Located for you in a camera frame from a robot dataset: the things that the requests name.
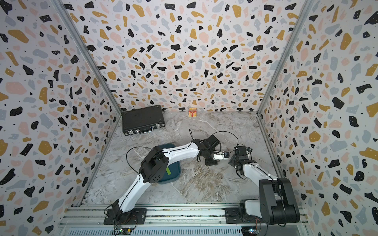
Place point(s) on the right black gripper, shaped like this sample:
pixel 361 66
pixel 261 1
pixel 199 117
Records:
pixel 232 160

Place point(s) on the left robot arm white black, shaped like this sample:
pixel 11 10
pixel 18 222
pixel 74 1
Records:
pixel 153 167

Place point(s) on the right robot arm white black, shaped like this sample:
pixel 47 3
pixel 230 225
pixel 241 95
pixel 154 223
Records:
pixel 276 204

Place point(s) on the teal plastic storage box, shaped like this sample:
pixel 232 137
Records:
pixel 172 172

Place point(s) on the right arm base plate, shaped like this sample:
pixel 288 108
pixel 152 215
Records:
pixel 233 215

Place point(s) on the black briefcase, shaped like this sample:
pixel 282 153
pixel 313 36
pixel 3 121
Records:
pixel 142 120

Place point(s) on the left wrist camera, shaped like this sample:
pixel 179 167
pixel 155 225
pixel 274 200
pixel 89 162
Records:
pixel 212 142

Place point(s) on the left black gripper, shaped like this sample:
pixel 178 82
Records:
pixel 214 162

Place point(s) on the small red yellow box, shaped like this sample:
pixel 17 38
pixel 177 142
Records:
pixel 192 112

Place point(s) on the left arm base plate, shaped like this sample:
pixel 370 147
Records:
pixel 125 216

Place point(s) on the aluminium rail frame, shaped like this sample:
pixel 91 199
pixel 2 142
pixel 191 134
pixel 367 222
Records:
pixel 199 219

